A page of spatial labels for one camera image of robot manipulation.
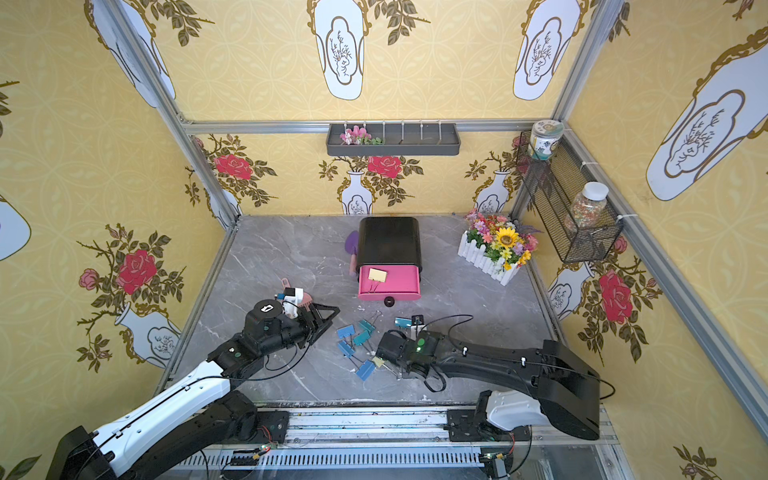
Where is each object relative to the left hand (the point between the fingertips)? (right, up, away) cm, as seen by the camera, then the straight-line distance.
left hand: (330, 312), depth 78 cm
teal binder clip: (+7, -10, +11) cm, 16 cm away
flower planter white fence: (+48, +17, +12) cm, 52 cm away
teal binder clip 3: (+9, -7, +13) cm, 17 cm away
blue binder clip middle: (+3, -12, +8) cm, 15 cm away
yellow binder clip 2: (+12, +9, +9) cm, 17 cm away
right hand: (+23, -15, +4) cm, 28 cm away
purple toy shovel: (+1, +17, +35) cm, 39 cm away
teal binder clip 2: (+19, -6, +14) cm, 24 cm away
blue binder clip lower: (+9, -17, +4) cm, 20 cm away
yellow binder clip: (+12, -15, +6) cm, 20 cm away
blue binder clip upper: (+2, -9, +12) cm, 15 cm away
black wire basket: (+70, +36, +26) cm, 83 cm away
